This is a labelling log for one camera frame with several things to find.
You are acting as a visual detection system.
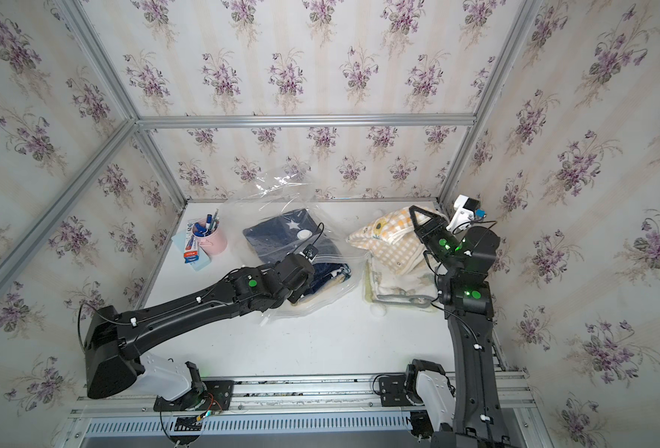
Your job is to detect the white patterned blanket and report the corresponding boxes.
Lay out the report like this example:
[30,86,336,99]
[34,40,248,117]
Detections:
[365,258,438,309]

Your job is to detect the navy blue star blanket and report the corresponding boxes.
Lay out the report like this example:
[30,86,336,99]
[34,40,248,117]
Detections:
[242,208,352,298]

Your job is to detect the light blue box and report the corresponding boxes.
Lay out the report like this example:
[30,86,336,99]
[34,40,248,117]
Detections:
[171,220,210,271]

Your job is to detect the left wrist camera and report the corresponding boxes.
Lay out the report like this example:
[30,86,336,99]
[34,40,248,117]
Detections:
[301,245,319,262]

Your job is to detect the pink pen cup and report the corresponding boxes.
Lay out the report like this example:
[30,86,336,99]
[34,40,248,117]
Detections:
[195,226,227,258]

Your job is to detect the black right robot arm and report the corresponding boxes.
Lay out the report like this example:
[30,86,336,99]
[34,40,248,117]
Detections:
[405,205,512,447]

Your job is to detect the white vacuum bag valve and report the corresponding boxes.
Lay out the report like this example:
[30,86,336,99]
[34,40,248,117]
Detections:
[296,230,312,241]

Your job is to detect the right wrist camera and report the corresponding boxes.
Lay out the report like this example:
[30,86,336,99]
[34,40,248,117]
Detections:
[447,195,486,231]

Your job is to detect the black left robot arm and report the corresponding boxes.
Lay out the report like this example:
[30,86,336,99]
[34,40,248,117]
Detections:
[81,253,315,399]

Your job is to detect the aluminium mounting rail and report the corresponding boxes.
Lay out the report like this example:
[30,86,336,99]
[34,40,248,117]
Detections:
[65,368,538,418]

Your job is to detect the light green blanket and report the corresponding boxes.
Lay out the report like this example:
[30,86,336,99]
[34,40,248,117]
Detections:
[362,208,390,318]

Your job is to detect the orange checkered blanket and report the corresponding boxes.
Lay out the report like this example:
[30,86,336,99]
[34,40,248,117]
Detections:
[347,206,425,276]

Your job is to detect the aluminium frame crossbar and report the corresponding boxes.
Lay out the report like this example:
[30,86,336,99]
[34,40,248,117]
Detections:
[137,113,477,129]

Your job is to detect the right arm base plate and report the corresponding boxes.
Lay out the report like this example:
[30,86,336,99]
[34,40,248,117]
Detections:
[372,373,421,408]

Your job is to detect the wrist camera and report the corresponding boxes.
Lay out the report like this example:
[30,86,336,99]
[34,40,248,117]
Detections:
[301,245,319,262]
[447,195,486,231]

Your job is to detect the clear plastic vacuum bag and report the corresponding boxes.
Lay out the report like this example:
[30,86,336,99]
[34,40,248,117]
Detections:
[221,168,369,323]

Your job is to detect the blue pens in cup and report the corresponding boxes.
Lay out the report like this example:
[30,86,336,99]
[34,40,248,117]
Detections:
[192,210,219,237]

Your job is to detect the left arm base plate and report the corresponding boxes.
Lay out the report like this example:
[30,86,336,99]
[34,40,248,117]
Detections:
[154,380,236,413]

